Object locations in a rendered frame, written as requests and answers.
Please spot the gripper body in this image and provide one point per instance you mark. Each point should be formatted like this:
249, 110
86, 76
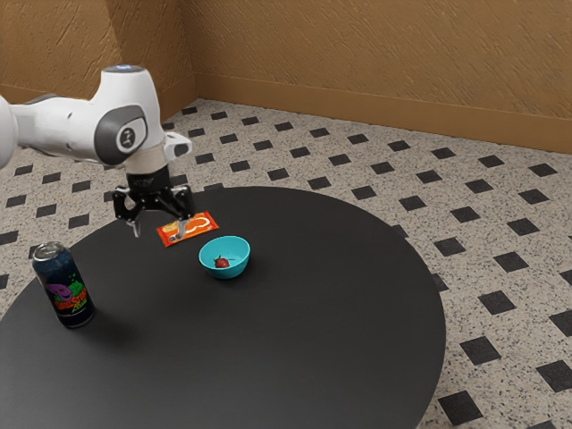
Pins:
149, 194

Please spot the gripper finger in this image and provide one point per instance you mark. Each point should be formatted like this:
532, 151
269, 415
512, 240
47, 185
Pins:
181, 228
135, 228

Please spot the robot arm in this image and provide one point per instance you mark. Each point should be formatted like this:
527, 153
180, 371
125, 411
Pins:
80, 120

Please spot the orange snack packet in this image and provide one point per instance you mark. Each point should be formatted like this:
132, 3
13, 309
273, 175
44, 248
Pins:
192, 228

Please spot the teal bowl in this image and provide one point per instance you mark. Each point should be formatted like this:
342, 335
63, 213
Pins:
224, 257

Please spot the red strawberry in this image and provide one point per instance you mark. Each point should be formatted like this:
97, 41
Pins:
221, 262

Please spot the dark printed drink can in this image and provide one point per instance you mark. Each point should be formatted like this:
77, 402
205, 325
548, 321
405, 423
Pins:
64, 286

